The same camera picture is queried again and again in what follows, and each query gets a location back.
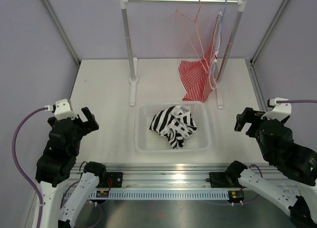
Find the black white striped tank top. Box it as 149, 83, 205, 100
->
149, 105, 197, 149

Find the pink wire hanger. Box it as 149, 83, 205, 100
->
175, 0, 208, 73

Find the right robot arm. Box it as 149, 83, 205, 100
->
225, 108, 317, 228

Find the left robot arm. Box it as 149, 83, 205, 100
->
35, 107, 107, 228

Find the red white striped tank top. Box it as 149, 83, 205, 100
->
178, 11, 223, 103

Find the white plastic basket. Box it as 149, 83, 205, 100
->
134, 101, 212, 153

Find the white clothes rack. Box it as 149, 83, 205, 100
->
119, 0, 248, 109

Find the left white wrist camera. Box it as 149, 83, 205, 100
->
45, 99, 78, 120

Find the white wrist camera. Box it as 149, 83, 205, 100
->
261, 97, 292, 121
45, 99, 78, 120

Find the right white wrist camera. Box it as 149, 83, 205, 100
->
261, 97, 292, 121

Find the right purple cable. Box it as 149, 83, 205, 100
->
276, 100, 317, 105

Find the purple cable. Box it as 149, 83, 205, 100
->
11, 107, 52, 228
276, 100, 317, 105

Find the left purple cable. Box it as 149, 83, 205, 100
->
11, 107, 52, 228

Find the white slotted cable duct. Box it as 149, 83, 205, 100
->
89, 190, 229, 200

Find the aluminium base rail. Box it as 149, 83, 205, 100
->
105, 163, 230, 190

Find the blue wire hanger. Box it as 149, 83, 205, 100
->
220, 0, 228, 24

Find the left aluminium frame post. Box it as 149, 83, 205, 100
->
40, 0, 81, 68

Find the aluminium frame post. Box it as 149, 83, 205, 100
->
250, 0, 291, 66
40, 0, 81, 68

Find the right aluminium frame post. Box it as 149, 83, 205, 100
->
250, 0, 291, 66

